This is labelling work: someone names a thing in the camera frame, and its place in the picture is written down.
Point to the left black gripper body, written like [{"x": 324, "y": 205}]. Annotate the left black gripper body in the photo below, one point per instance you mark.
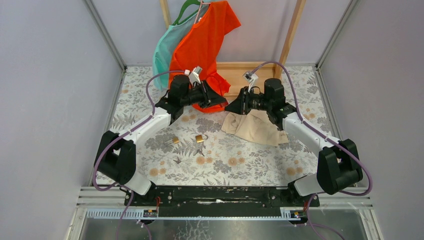
[{"x": 199, "y": 94}]

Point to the wooden clothes rack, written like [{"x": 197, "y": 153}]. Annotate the wooden clothes rack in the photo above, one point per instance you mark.
[{"x": 260, "y": 44}]

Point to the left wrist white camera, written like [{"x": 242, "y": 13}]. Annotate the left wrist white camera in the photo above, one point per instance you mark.
[{"x": 194, "y": 75}]

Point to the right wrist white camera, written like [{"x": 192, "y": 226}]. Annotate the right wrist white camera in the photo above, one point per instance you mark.
[{"x": 251, "y": 78}]

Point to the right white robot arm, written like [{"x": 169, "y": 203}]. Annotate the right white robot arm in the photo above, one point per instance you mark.
[{"x": 337, "y": 167}]

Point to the pink clothes hanger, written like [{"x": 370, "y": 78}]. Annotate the pink clothes hanger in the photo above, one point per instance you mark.
[{"x": 198, "y": 12}]

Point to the small silver keys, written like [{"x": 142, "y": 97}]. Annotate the small silver keys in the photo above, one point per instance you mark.
[
  {"x": 200, "y": 152},
  {"x": 177, "y": 160}
]

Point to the beige crumpled cloth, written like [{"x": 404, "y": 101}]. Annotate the beige crumpled cloth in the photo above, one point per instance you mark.
[{"x": 254, "y": 127}]

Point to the wrist white camera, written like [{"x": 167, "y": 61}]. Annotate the wrist white camera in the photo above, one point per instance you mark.
[
  {"x": 251, "y": 78},
  {"x": 194, "y": 75}
]

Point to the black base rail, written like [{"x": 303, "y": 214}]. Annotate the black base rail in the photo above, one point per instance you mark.
[{"x": 173, "y": 201}]

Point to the green clothes hanger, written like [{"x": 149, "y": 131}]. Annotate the green clothes hanger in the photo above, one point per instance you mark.
[{"x": 184, "y": 7}]

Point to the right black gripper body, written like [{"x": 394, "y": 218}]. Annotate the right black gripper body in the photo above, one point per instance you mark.
[{"x": 251, "y": 101}]

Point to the teal t-shirt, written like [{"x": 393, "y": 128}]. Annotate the teal t-shirt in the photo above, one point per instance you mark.
[{"x": 167, "y": 44}]

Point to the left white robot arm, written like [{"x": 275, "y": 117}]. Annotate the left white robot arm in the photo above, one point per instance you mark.
[{"x": 117, "y": 153}]

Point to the brass padlock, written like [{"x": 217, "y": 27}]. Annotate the brass padlock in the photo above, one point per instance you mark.
[
  {"x": 201, "y": 138},
  {"x": 173, "y": 141}
]

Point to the floral table mat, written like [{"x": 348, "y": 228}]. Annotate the floral table mat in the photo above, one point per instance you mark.
[{"x": 229, "y": 160}]

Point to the orange t-shirt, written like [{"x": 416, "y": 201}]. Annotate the orange t-shirt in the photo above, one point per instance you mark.
[{"x": 201, "y": 46}]

